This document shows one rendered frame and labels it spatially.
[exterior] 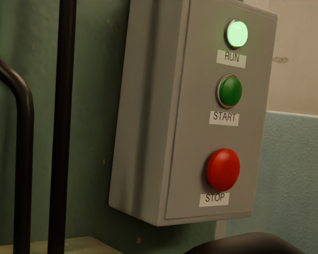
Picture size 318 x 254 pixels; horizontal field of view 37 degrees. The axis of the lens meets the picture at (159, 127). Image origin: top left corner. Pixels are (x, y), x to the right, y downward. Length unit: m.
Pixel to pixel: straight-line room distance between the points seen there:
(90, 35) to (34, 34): 0.04
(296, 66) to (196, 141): 2.42
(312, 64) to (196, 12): 2.38
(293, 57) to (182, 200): 2.45
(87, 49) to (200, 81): 0.08
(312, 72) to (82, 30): 2.38
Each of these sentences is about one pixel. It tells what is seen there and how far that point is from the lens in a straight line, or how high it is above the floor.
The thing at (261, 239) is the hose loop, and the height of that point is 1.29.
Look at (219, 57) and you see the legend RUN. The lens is 0.34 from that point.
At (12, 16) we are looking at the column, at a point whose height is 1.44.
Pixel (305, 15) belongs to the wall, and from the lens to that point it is 2.77.
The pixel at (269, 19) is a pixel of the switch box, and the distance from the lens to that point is 0.38.
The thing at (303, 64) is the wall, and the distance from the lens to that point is 2.71.
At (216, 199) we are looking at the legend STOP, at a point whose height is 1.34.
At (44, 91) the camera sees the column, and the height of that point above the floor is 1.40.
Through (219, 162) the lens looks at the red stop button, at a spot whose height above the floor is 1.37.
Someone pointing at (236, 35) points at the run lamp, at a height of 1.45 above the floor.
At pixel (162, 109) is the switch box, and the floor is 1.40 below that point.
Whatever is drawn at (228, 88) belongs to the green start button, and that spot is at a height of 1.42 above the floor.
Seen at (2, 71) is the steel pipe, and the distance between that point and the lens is 0.30.
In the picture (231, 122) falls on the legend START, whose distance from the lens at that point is 0.35.
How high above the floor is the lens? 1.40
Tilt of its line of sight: 3 degrees down
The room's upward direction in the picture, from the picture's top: 7 degrees clockwise
